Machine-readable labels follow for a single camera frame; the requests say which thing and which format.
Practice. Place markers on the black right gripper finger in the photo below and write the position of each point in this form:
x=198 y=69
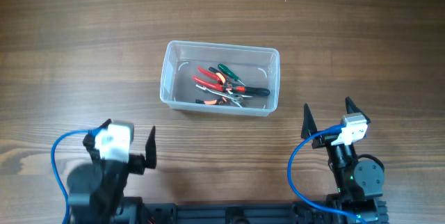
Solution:
x=352 y=108
x=308 y=125

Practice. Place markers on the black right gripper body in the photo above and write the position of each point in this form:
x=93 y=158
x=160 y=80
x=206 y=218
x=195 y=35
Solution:
x=323 y=141

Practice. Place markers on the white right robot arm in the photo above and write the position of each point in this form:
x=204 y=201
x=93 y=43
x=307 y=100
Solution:
x=359 y=178

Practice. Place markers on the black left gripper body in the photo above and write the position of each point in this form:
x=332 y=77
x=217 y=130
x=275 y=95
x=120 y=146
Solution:
x=135 y=163

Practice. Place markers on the red handled wire stripper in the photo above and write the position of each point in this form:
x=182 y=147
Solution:
x=216 y=79

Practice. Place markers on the orange black needle-nose pliers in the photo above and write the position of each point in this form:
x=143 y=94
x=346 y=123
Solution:
x=222 y=100

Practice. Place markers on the red black handled screwdriver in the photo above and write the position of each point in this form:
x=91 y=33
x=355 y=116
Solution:
x=246 y=90

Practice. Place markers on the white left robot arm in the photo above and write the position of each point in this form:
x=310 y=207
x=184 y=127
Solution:
x=96 y=189

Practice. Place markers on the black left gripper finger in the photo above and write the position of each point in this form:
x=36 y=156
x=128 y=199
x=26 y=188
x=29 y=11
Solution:
x=94 y=132
x=150 y=150

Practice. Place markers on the silver combination wrench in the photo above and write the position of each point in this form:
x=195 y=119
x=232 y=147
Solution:
x=229 y=96

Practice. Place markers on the green handled screwdriver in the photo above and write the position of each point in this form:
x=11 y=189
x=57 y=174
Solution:
x=225 y=70

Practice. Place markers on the clear plastic container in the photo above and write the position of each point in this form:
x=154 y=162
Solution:
x=257 y=67

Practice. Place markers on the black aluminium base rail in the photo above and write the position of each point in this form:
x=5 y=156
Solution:
x=236 y=213

